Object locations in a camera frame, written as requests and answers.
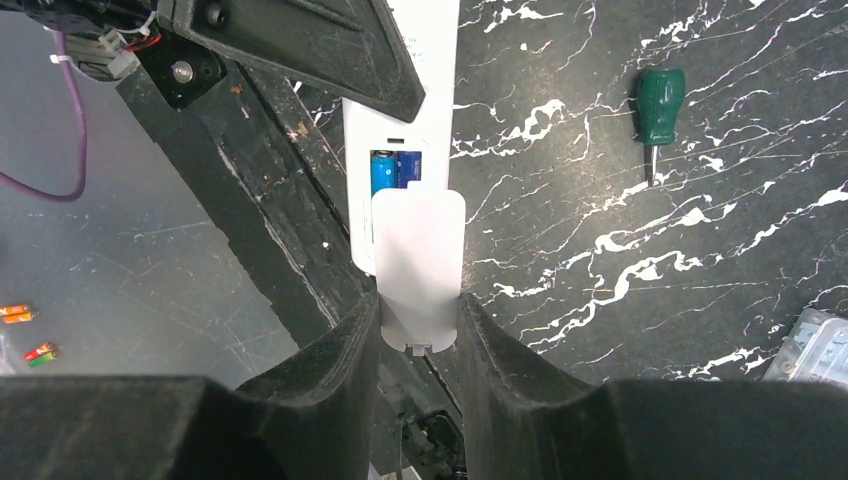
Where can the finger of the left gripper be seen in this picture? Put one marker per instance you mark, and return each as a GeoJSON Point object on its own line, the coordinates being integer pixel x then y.
{"type": "Point", "coordinates": [352, 49]}

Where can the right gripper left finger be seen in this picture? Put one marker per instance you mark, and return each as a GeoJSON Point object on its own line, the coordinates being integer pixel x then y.
{"type": "Point", "coordinates": [309, 417]}

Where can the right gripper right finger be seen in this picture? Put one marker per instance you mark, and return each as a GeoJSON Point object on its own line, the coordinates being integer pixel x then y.
{"type": "Point", "coordinates": [524, 418]}

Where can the white remote control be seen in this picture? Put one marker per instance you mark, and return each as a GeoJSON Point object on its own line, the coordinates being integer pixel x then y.
{"type": "Point", "coordinates": [429, 30]}

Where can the blue battery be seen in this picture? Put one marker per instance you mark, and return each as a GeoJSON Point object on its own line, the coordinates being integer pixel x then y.
{"type": "Point", "coordinates": [383, 170]}

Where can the purple battery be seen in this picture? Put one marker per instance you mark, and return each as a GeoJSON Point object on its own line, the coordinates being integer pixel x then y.
{"type": "Point", "coordinates": [409, 167]}

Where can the white battery cover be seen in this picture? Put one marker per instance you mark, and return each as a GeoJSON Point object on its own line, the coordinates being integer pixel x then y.
{"type": "Point", "coordinates": [419, 238]}

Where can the red green battery on floor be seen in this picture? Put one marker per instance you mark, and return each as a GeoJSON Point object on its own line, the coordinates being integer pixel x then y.
{"type": "Point", "coordinates": [45, 353]}

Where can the clear plastic screw box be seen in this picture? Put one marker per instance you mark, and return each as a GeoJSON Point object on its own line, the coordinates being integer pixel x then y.
{"type": "Point", "coordinates": [814, 351]}

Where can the orange battery on floor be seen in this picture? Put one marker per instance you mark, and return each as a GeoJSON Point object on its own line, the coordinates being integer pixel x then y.
{"type": "Point", "coordinates": [19, 318]}
{"type": "Point", "coordinates": [14, 310]}

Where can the green handle screwdriver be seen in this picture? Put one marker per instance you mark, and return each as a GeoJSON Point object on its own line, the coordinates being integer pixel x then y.
{"type": "Point", "coordinates": [660, 96]}

